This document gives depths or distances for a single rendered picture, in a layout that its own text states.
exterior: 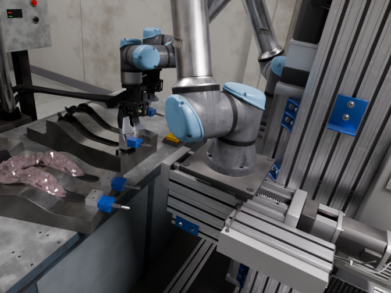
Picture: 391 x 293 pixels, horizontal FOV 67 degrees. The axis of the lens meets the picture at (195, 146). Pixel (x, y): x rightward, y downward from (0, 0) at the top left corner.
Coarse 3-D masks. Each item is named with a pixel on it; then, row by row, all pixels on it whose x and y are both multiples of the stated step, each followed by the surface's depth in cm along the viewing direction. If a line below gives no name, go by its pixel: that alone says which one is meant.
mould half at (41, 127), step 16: (80, 112) 130; (96, 112) 134; (32, 128) 127; (48, 128) 122; (64, 128) 118; (96, 128) 128; (48, 144) 126; (64, 144) 121; (80, 144) 117; (96, 144) 117; (96, 160) 117; (112, 160) 113; (128, 160) 116
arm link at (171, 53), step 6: (210, 0) 82; (210, 6) 85; (168, 48) 98; (174, 48) 97; (168, 54) 97; (174, 54) 98; (168, 60) 98; (174, 60) 99; (168, 66) 100; (174, 66) 101
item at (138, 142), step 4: (120, 136) 112; (128, 136) 112; (132, 136) 115; (120, 140) 113; (128, 140) 112; (132, 140) 111; (136, 140) 112; (140, 140) 113; (120, 144) 113; (124, 144) 113; (128, 144) 112; (132, 144) 112; (136, 144) 111; (140, 144) 112; (144, 144) 111; (148, 144) 111; (120, 148) 114; (124, 148) 113; (128, 148) 114
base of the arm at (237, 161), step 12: (216, 144) 82; (228, 144) 79; (240, 144) 79; (252, 144) 81; (216, 156) 82; (228, 156) 80; (240, 156) 80; (252, 156) 82; (216, 168) 82; (228, 168) 81; (240, 168) 81; (252, 168) 83
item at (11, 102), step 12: (0, 24) 129; (0, 36) 130; (0, 48) 132; (0, 60) 134; (0, 72) 136; (0, 84) 138; (0, 96) 142; (12, 96) 144; (0, 108) 147; (12, 108) 146; (12, 120) 146
